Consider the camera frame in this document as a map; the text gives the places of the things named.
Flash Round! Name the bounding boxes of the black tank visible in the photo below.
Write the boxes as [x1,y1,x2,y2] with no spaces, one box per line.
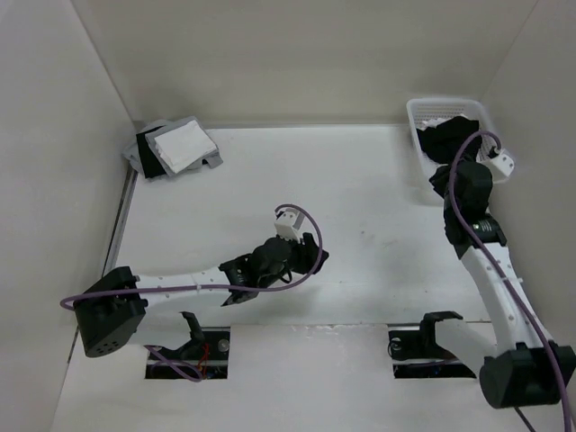
[136,121,167,179]
[418,116,482,246]

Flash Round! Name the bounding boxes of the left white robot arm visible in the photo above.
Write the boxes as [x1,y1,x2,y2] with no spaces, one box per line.
[62,232,329,359]

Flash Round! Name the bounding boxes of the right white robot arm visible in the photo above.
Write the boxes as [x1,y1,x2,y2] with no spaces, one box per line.
[417,161,575,409]

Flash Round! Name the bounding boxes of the white crumpled tank top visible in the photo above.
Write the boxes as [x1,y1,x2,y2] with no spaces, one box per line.
[418,118,447,131]

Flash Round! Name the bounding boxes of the white folded tank top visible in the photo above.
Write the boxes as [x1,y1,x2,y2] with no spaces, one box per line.
[155,121,217,174]

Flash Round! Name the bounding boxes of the black folded tank top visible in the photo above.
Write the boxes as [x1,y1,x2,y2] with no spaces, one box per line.
[136,121,167,179]

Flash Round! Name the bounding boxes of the grey folded tank top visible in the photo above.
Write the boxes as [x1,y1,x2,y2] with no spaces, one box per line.
[122,117,223,177]

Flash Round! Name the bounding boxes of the white plastic basket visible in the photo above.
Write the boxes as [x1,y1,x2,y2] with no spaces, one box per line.
[406,97,509,206]

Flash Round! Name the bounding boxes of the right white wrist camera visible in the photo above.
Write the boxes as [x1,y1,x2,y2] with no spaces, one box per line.
[485,150,515,184]

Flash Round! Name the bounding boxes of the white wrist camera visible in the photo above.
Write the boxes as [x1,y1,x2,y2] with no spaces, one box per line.
[485,150,515,184]
[274,209,304,241]

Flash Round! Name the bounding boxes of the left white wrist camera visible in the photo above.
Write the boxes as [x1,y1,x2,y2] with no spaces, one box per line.
[274,209,304,241]

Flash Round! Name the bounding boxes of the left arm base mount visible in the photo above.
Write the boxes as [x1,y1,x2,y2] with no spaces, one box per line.
[145,312,231,382]

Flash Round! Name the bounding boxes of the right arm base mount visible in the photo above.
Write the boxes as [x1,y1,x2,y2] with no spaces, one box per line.
[387,311,476,379]

